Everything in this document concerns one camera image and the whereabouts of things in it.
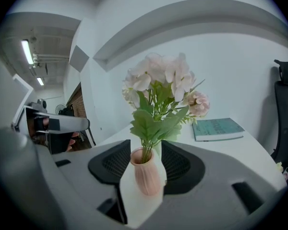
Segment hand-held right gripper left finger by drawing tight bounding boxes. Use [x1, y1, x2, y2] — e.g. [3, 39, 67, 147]
[35, 139, 132, 228]

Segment black mesh office chair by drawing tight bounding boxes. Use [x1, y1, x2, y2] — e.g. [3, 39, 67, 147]
[270, 59, 288, 163]

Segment white ceiling pipes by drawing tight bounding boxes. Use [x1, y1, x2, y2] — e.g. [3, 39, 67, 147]
[33, 52, 70, 64]

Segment pink artificial flowers bunch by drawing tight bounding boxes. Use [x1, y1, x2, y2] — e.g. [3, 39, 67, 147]
[121, 52, 211, 164]

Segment pink ribbed vase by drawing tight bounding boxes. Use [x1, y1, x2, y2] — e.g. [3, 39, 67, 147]
[130, 147, 168, 196]

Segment long ceiling light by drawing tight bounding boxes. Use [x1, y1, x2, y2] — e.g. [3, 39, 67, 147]
[21, 39, 35, 66]

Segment black bag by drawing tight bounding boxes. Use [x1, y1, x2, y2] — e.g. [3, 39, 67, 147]
[61, 105, 74, 117]

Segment standing fan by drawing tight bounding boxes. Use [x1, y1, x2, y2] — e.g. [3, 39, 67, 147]
[54, 103, 66, 115]

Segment green book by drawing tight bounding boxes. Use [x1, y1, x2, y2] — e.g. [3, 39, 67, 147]
[192, 117, 246, 142]

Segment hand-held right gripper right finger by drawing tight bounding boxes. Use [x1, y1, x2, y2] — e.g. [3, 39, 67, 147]
[138, 140, 288, 230]

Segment white table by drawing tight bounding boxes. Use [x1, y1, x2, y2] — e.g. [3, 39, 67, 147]
[96, 122, 288, 228]

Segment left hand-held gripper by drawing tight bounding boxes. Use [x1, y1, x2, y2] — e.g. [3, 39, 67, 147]
[23, 99, 91, 154]

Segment person's left hand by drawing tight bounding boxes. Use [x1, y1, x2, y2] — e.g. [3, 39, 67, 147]
[66, 131, 81, 152]

